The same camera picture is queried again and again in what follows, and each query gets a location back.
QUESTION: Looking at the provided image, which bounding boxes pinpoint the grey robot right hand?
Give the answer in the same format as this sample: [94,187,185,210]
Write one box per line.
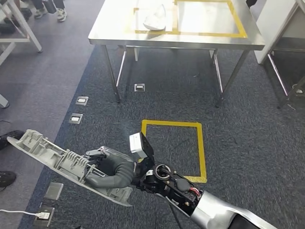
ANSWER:
[84,146,139,189]

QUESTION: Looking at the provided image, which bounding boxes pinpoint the silver plastic wheel hubcap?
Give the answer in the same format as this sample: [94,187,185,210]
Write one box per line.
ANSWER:
[7,129,133,208]

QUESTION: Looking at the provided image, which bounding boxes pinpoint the stainless steel workbench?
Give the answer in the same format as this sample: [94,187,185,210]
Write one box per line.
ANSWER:
[88,0,265,108]

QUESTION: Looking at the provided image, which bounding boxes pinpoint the white triangular plastic part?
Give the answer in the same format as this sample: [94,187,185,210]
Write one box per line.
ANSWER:
[143,3,167,31]

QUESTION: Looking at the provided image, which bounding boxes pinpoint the white workbench metal legs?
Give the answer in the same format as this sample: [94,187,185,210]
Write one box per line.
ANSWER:
[254,0,305,110]

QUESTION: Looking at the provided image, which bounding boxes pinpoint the plain silver floor socket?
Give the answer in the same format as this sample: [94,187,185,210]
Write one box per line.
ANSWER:
[44,181,64,201]

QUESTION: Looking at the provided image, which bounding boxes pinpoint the floor socket with white plug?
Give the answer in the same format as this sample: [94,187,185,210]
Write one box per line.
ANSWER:
[32,205,56,229]

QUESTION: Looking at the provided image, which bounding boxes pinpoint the yellow floor tape square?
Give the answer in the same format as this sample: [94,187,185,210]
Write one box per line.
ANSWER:
[137,119,208,184]

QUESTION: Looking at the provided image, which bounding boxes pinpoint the person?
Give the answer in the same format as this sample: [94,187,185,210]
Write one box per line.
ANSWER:
[31,0,68,23]
[0,130,26,189]

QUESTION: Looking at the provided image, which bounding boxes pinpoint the yellow bench tape rectangle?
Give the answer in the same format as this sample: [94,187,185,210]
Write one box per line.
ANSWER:
[133,6,179,35]
[173,0,249,39]

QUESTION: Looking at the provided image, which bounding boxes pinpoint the black bag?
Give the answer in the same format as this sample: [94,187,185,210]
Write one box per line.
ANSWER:
[43,0,58,14]

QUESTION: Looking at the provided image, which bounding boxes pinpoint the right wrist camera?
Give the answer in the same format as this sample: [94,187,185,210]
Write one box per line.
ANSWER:
[129,131,155,163]

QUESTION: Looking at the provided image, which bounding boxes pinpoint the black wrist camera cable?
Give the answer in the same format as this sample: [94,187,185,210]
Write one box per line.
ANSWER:
[169,204,183,229]

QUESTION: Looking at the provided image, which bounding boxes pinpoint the white floor cable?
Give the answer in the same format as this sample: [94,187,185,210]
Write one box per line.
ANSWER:
[291,83,305,94]
[0,208,41,218]

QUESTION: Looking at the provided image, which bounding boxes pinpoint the white frame table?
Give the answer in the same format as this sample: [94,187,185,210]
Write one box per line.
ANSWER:
[0,0,44,109]

